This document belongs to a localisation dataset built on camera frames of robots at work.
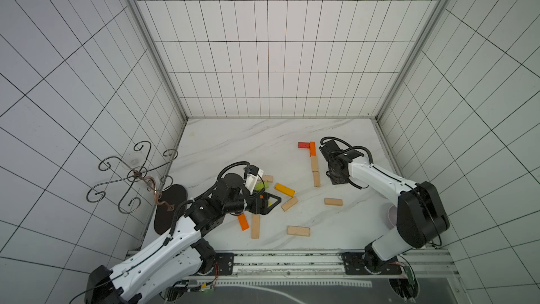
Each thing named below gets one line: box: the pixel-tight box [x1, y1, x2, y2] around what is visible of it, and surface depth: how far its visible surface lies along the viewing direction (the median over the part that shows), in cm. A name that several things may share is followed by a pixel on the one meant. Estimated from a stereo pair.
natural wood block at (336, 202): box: [324, 197, 344, 207], surface depth 90 cm
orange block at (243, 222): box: [237, 212, 250, 232], surface depth 83 cm
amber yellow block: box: [274, 182, 296, 198], surface depth 94 cm
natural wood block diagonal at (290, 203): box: [281, 196, 299, 212], surface depth 89 cm
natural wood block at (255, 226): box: [251, 213, 261, 239], surface depth 83 cm
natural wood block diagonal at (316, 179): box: [312, 171, 321, 188], surface depth 97 cm
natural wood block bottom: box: [286, 225, 311, 238], surface depth 81 cm
